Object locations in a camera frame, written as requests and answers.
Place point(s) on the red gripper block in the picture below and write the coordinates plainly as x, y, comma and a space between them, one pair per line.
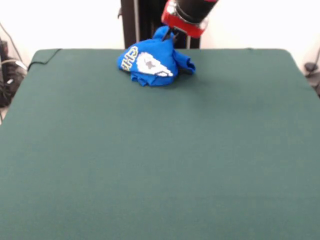
167, 17

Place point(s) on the blue printed shirt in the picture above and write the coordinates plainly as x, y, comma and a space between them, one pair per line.
155, 60

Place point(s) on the dark green table cloth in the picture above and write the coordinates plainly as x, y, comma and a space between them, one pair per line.
150, 175

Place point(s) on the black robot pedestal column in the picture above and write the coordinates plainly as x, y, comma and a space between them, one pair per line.
145, 25

